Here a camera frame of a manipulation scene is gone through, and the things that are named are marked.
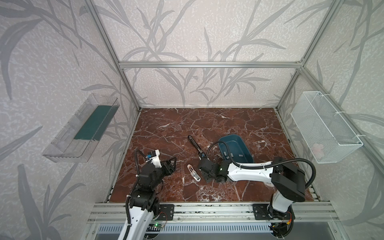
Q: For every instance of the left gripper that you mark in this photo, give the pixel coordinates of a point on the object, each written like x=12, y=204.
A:
x=163, y=167

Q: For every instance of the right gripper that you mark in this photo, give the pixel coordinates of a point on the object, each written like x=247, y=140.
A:
x=202, y=157

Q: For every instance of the teal plastic tray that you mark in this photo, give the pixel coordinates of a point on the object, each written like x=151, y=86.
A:
x=236, y=147

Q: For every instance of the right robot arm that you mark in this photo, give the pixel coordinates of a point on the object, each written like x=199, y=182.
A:
x=288, y=180

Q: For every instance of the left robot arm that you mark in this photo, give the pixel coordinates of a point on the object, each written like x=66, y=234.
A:
x=142, y=204

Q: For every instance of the pink object in basket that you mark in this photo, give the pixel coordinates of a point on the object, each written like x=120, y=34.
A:
x=318, y=151

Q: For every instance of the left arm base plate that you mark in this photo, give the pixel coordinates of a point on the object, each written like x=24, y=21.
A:
x=165, y=212

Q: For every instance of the aluminium mounting rail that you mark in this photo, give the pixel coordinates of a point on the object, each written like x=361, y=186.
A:
x=245, y=212

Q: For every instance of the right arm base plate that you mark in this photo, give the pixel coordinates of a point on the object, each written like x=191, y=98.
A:
x=267, y=213

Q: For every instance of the clear plastic wall bin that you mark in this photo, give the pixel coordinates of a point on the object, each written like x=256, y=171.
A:
x=79, y=138

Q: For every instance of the white wire mesh basket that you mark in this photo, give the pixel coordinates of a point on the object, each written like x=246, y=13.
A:
x=320, y=123

